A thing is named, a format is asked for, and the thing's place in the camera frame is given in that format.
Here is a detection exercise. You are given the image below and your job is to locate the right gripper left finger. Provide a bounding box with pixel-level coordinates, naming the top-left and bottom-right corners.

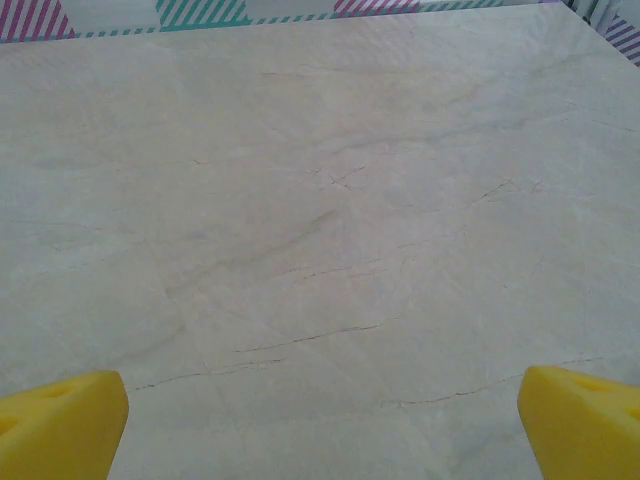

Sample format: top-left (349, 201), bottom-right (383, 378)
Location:
top-left (0, 370), bottom-right (130, 480)

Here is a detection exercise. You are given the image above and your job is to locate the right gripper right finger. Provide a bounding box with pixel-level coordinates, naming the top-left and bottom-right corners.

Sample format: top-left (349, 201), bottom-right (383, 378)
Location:
top-left (516, 365), bottom-right (640, 480)

